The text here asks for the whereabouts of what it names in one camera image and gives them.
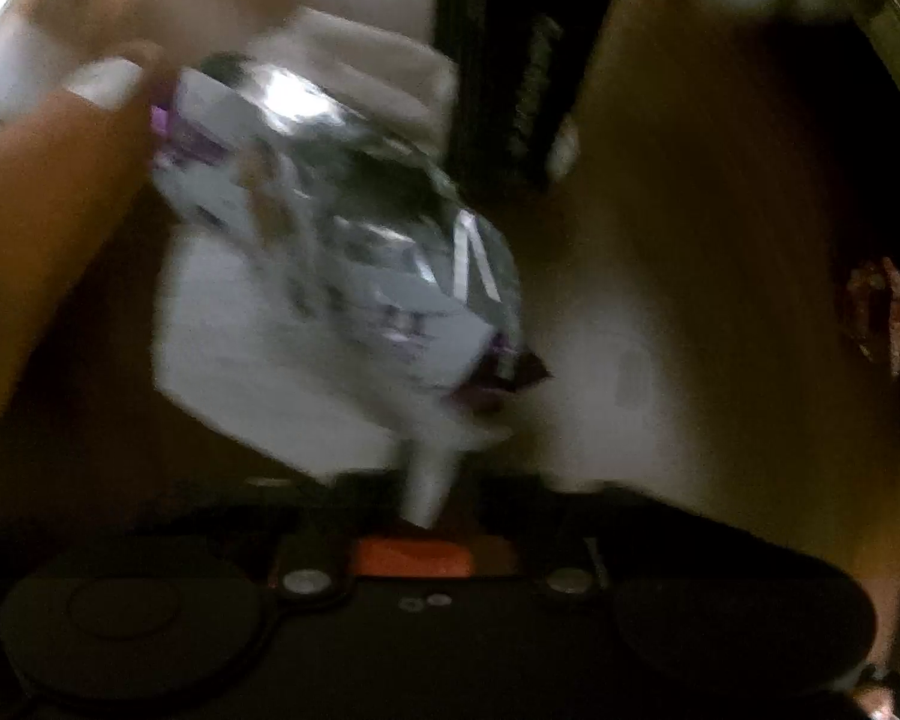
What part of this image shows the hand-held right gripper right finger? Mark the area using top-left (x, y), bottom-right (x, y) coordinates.
top-left (450, 471), bottom-right (728, 605)

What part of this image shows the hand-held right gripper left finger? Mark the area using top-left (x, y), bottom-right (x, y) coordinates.
top-left (142, 469), bottom-right (413, 606)

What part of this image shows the silver purple snack wrapper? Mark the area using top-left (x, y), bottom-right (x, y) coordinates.
top-left (150, 52), bottom-right (554, 533)

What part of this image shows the white sheet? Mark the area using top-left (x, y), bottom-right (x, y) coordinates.
top-left (154, 223), bottom-right (515, 488)

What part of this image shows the red shiny wrapper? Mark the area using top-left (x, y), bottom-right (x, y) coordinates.
top-left (846, 257), bottom-right (900, 377)

